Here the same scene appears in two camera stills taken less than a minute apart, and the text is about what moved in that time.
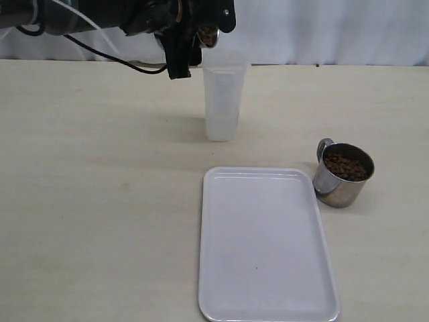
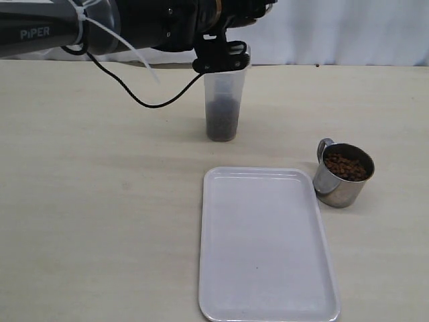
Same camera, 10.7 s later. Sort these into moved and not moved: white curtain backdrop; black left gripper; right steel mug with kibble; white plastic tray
Moved: black left gripper
Not moved: white plastic tray; right steel mug with kibble; white curtain backdrop
